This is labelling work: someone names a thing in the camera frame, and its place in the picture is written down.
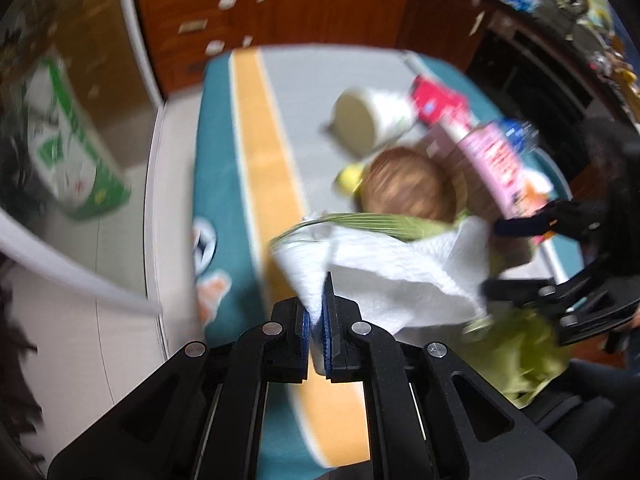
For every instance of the green and white sack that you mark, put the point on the green and white sack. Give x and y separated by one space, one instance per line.
65 160

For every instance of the white paper towel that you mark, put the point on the white paper towel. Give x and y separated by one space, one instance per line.
400 270

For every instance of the white paper cup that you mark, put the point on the white paper cup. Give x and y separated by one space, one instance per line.
370 117

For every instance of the cluttered dark shelf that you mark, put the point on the cluttered dark shelf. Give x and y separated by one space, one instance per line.
575 25

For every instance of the wooden drawer cabinet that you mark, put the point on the wooden drawer cabinet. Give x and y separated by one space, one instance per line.
300 5

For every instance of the dark cloth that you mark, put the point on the dark cloth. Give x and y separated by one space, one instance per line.
585 405

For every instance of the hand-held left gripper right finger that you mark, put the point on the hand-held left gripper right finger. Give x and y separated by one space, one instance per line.
327 332

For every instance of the white sliding door frame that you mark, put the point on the white sliding door frame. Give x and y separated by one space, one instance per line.
140 35

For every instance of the yellow round item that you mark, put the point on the yellow round item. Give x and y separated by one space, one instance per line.
350 177

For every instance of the pink snack packet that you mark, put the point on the pink snack packet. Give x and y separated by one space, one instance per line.
500 170

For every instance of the brown woven basket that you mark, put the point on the brown woven basket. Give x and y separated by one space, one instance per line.
405 190

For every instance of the clear water bottle blue label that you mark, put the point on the clear water bottle blue label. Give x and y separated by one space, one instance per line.
517 132

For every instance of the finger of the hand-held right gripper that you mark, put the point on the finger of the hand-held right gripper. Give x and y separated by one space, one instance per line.
530 292
565 217

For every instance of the red chip packet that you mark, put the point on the red chip packet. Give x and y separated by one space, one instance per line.
435 100

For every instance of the teal striped bed sheet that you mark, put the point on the teal striped bed sheet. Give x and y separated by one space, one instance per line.
220 160

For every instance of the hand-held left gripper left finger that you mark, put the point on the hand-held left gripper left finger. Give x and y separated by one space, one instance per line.
303 331

